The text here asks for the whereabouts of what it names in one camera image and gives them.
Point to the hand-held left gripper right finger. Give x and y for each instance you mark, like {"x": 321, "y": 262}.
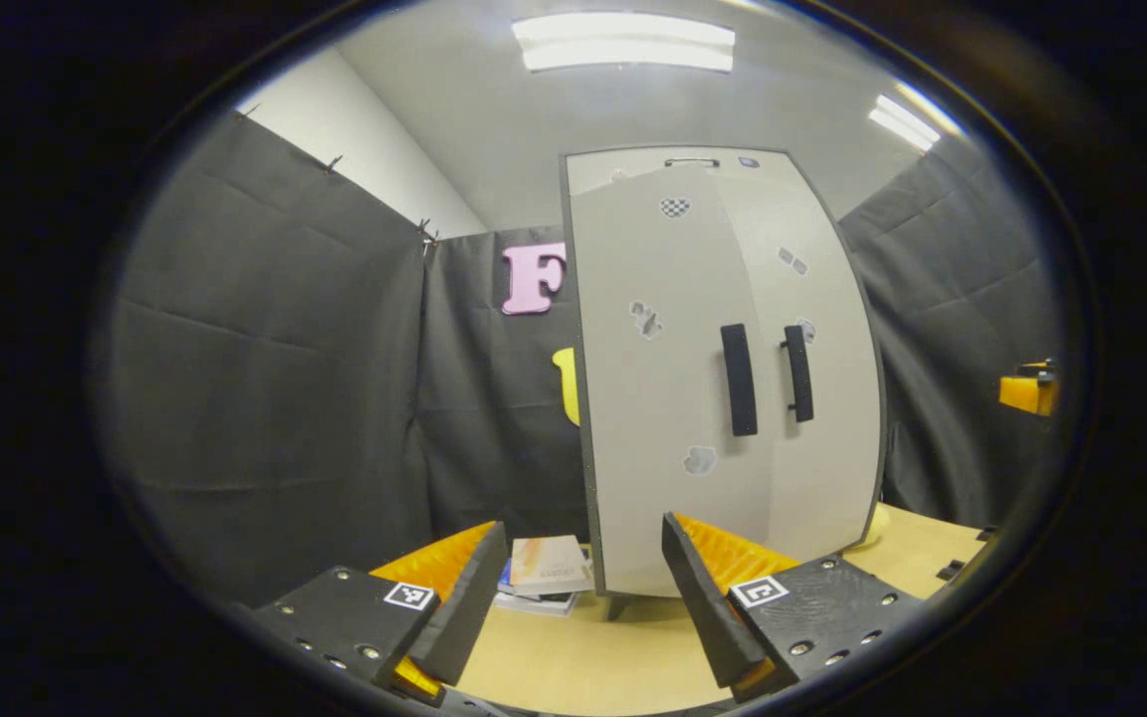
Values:
{"x": 698, "y": 597}

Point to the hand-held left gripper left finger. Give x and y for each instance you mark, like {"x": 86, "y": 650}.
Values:
{"x": 464, "y": 617}

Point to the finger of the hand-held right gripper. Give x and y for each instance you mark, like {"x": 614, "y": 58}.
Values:
{"x": 1024, "y": 393}

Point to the white cabinet door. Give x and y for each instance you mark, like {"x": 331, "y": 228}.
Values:
{"x": 837, "y": 448}
{"x": 653, "y": 398}

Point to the white shoe cabinet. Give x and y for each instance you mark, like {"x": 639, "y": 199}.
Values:
{"x": 623, "y": 171}

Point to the beige book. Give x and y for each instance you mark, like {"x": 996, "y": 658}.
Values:
{"x": 549, "y": 563}

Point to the black backdrop cloth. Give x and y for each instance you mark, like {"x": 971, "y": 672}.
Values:
{"x": 265, "y": 378}

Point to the small black table bracket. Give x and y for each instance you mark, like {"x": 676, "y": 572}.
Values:
{"x": 952, "y": 570}
{"x": 989, "y": 533}

